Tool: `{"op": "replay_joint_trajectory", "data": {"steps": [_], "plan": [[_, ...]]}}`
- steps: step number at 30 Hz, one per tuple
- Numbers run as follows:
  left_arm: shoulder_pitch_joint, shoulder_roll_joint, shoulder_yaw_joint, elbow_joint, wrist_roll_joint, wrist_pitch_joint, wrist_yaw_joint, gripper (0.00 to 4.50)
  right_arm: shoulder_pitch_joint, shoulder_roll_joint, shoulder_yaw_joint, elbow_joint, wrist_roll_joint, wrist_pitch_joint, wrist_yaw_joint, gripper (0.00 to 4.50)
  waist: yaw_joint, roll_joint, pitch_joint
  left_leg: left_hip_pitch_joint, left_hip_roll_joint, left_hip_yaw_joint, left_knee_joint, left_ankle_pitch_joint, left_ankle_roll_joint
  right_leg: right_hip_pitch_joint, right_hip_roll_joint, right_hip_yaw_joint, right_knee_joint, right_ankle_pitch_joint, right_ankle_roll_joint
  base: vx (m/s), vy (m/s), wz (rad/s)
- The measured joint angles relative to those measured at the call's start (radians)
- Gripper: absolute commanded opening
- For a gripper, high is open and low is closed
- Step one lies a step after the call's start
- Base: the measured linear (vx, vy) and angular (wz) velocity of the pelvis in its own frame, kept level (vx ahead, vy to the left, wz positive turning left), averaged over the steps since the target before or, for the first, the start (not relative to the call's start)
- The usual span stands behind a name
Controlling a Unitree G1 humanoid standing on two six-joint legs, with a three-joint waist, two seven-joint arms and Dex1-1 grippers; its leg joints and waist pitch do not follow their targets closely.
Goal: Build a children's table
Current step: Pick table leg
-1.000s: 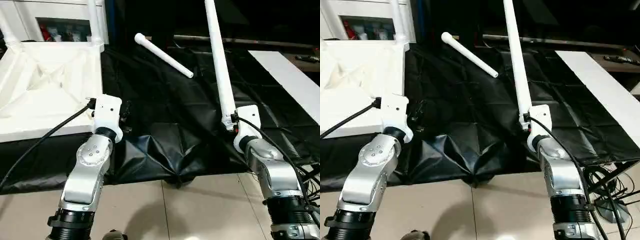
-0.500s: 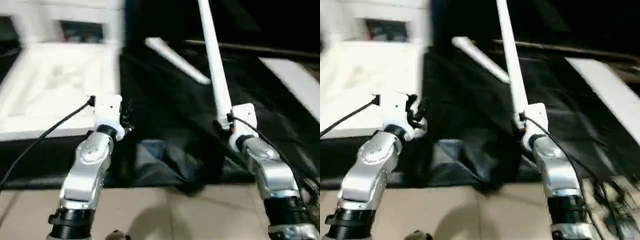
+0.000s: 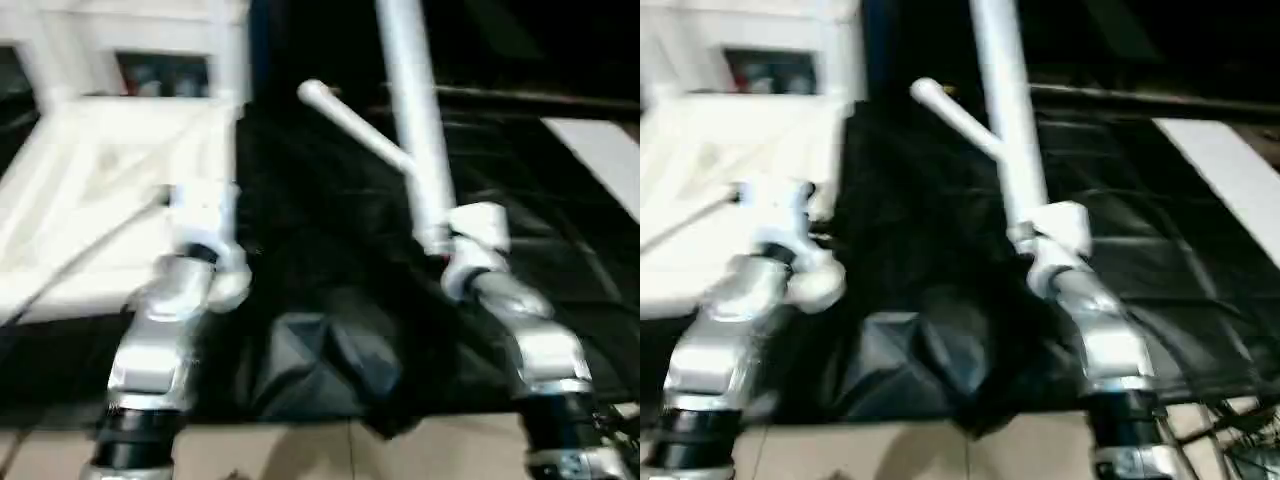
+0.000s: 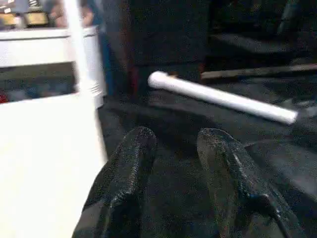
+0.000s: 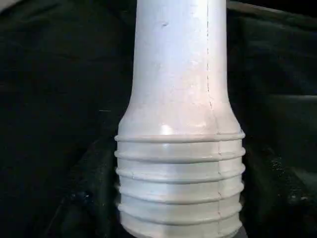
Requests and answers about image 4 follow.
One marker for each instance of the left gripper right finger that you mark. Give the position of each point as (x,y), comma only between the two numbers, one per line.
(235,193)

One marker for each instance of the beige plush toy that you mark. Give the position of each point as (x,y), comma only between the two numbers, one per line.
(83,13)

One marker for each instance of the white plastic table leg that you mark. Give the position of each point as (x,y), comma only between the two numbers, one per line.
(79,49)
(223,98)

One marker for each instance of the white glass-door cabinet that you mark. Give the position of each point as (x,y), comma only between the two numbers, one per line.
(32,47)

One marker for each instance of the black work mat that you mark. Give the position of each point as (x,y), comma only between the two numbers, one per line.
(247,153)

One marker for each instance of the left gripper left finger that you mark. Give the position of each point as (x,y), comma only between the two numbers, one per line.
(123,178)

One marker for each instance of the white table frame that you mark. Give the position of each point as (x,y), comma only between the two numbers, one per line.
(44,161)

